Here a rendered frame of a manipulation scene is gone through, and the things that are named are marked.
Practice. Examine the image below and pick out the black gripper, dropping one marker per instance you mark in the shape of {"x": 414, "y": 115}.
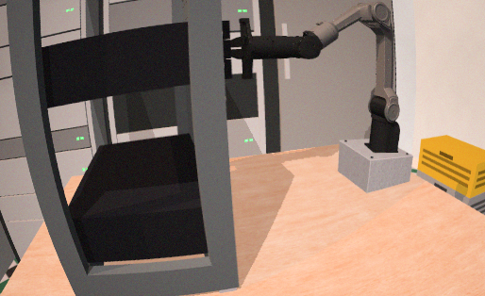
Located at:
{"x": 260, "y": 47}

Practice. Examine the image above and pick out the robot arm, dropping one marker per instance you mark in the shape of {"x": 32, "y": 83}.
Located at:
{"x": 385, "y": 131}

